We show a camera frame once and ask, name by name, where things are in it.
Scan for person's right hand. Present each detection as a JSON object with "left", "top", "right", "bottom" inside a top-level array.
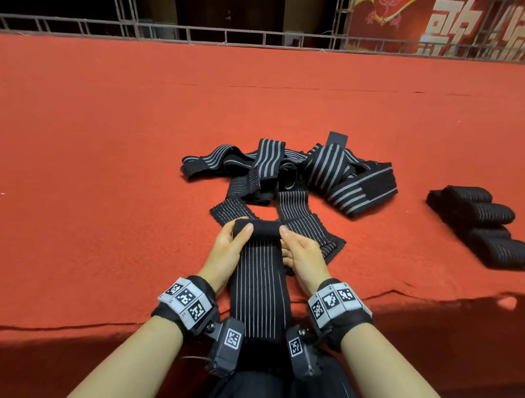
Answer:
[{"left": 273, "top": 224, "right": 337, "bottom": 299}]

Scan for pile of black straps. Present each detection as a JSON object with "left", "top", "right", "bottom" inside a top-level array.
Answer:
[{"left": 173, "top": 117, "right": 405, "bottom": 270}]

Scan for person's left hand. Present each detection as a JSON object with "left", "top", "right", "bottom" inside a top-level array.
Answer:
[{"left": 195, "top": 214, "right": 256, "bottom": 298}]

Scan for person's left forearm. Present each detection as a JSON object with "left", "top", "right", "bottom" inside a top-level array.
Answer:
[{"left": 63, "top": 308, "right": 186, "bottom": 398}]

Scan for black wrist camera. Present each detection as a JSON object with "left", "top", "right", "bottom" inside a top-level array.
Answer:
[
  {"left": 206, "top": 315, "right": 247, "bottom": 379},
  {"left": 281, "top": 322, "right": 327, "bottom": 381}
]

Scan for red banner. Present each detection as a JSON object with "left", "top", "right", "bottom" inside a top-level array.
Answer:
[{"left": 346, "top": 0, "right": 525, "bottom": 65}]

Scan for black trousers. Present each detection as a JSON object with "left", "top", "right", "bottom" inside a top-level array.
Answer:
[{"left": 195, "top": 334, "right": 381, "bottom": 398}]

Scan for metal railing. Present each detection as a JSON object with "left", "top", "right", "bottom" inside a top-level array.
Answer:
[{"left": 0, "top": 0, "right": 525, "bottom": 84}]

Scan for person's right forearm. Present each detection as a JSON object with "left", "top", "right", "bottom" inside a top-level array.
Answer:
[{"left": 334, "top": 320, "right": 488, "bottom": 398}]

